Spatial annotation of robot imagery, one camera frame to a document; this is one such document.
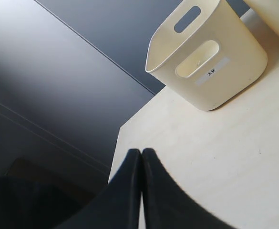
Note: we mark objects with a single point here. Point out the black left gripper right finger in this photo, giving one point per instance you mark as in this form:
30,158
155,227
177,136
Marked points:
166,205

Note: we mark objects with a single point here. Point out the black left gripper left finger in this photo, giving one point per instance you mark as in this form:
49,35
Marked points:
118,205

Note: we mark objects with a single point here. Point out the cream left storage bin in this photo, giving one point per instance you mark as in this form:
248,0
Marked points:
205,53

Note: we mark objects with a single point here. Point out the cream storage bin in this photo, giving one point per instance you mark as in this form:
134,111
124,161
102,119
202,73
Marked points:
205,53
268,11

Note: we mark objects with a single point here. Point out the cream middle storage bin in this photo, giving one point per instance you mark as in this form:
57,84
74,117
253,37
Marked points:
268,11

